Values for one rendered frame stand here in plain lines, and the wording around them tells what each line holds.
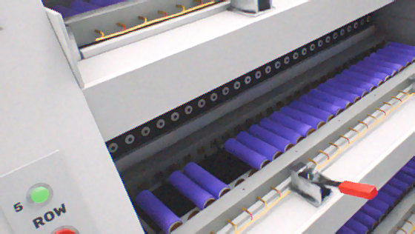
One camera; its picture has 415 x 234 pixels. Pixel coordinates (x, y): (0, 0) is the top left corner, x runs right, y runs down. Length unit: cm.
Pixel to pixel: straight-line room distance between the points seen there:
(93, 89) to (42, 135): 4
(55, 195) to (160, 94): 10
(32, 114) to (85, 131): 3
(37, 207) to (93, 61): 11
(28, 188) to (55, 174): 2
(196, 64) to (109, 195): 12
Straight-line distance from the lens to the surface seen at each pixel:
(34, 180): 27
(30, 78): 27
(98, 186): 28
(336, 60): 67
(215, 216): 39
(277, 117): 52
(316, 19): 42
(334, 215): 44
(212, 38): 32
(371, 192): 38
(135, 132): 47
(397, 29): 80
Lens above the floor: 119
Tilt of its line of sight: 12 degrees down
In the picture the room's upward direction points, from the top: 19 degrees counter-clockwise
